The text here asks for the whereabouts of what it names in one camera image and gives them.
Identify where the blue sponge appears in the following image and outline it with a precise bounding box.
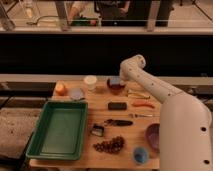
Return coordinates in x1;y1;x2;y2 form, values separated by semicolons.
109;77;121;86

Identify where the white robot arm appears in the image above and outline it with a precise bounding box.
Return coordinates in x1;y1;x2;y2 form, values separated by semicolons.
120;55;213;171

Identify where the red bowl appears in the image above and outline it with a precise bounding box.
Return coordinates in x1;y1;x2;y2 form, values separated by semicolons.
107;78;125;95

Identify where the purple bowl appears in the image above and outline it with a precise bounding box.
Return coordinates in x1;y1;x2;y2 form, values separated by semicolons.
145;123;160;152

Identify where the white cup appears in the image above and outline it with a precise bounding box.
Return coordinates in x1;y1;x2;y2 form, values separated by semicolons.
84;75;97;90

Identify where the black rectangular block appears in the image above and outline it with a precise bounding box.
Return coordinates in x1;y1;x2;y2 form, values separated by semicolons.
108;102;127;110

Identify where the yellow banana peeler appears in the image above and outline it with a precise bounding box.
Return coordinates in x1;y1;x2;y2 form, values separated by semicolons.
127;89;150;99

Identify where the orange carrot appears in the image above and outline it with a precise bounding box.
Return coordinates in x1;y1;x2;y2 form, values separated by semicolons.
132;101;155;109

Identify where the silver fork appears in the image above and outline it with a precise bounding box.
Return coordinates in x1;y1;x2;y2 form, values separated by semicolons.
129;114;153;118

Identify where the wooden table board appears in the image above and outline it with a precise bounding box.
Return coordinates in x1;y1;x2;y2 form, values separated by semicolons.
29;81;160;170

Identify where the small black metal clip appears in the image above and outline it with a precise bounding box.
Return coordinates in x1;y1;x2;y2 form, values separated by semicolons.
90;124;104;137

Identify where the orange fruit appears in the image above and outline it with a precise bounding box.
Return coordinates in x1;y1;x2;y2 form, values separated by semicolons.
55;83;67;96

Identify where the bunch of dark grapes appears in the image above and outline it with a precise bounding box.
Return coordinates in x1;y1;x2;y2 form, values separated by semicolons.
93;136;125;154

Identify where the green plastic tray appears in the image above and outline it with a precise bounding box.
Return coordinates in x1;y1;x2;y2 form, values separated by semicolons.
26;101;88;161

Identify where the blue cup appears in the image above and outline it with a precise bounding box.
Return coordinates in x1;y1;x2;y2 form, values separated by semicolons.
133;147;149;165

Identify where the person in background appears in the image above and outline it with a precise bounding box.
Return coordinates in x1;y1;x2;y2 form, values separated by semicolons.
67;0;130;24

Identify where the black handled knife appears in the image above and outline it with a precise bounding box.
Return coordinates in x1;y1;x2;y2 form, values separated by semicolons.
104;119;133;127

